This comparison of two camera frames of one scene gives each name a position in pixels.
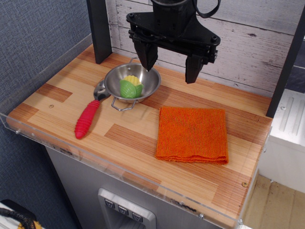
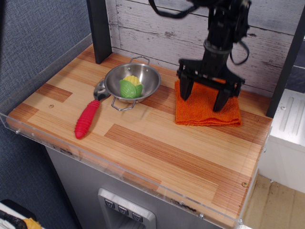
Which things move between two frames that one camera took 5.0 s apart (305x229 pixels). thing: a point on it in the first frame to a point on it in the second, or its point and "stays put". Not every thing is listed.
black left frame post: [100, 29] stays put
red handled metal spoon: [90, 110] stays put
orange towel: [197, 135] to [198, 109]
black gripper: [173, 24] to [214, 70]
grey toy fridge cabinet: [101, 199] stays put
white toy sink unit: [283, 159] stays put
